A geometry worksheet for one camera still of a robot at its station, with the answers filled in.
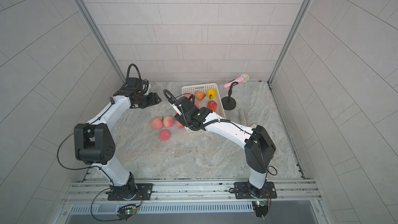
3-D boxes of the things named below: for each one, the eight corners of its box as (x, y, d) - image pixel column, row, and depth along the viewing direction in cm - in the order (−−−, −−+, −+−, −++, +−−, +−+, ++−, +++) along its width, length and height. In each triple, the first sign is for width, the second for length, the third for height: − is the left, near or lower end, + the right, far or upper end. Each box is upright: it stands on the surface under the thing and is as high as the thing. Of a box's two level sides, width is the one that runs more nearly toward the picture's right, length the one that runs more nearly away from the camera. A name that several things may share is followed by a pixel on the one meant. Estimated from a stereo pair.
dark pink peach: (160, 141, 89) (157, 137, 85) (161, 133, 92) (159, 129, 88) (169, 141, 89) (167, 137, 85) (170, 133, 92) (168, 129, 88)
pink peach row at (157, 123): (153, 129, 93) (150, 125, 89) (155, 121, 96) (152, 116, 92) (163, 129, 93) (161, 125, 89) (164, 121, 97) (163, 116, 92)
